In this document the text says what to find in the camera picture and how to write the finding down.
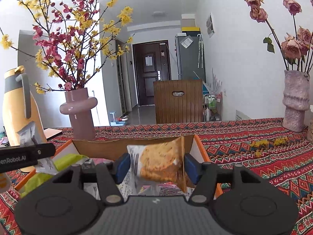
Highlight pink snack packet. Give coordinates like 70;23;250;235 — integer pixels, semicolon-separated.
92;158;113;165

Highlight orange cracker snack packet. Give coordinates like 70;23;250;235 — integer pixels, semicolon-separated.
127;136;187;193

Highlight green snack bar packet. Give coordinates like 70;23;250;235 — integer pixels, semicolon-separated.
21;153;89;198

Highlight white cracker snack packet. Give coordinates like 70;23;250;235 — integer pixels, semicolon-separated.
117;169;137;201

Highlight red orange cardboard box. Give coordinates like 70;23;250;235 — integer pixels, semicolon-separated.
14;134;224;200

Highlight yellow thermos jug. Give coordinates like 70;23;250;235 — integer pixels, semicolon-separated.
2;65;48;173

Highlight brown wooden chair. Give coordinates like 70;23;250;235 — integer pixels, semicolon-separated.
153;80;204;124

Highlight pink glass vase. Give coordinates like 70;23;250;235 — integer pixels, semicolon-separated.
59;88;98;140

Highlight patterned red tablecloth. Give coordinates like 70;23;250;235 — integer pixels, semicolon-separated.
0;117;313;235

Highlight fallen yellow petals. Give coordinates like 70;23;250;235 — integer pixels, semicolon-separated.
249;137;289;158

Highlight grey refrigerator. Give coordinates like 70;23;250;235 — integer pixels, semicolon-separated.
175;34;206;81

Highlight clear cereal container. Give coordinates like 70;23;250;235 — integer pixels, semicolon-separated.
307;105;313;143

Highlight textured lilac vase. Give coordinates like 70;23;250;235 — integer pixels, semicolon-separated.
282;70;310;132

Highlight dark brown entry door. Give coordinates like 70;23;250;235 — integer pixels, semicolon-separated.
133;40;171;106

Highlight pink yellow blossom branches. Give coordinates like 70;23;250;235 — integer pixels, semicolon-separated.
0;0;135;95

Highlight yellow box atop fridge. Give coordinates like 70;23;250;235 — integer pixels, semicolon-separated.
181;27;201;32

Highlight dried pink roses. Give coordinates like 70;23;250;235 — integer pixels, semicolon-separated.
243;0;313;73

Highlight wire storage rack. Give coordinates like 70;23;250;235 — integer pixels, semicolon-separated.
203;92;222;121

